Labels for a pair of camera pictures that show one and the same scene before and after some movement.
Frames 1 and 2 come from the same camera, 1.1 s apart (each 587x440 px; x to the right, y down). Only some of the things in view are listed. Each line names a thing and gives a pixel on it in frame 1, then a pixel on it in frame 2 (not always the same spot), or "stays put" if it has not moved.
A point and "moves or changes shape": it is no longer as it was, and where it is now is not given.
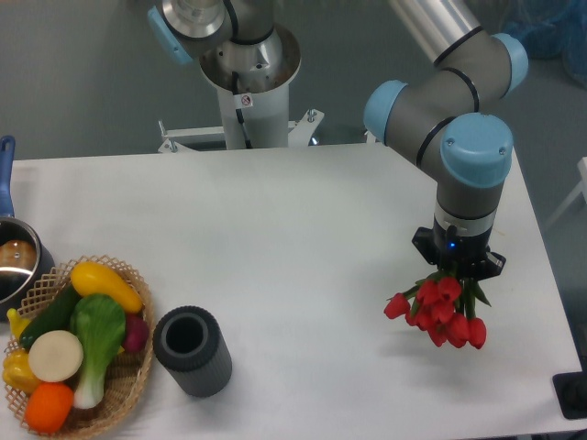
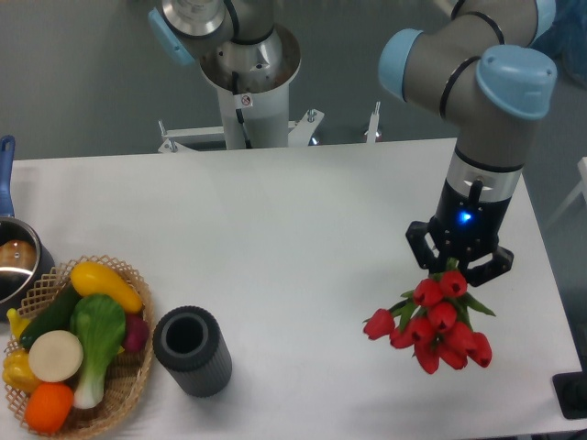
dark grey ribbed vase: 191,344 stays put
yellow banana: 17,323 stays put
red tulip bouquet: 444,304 moves or changes shape
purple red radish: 137,333 stays put
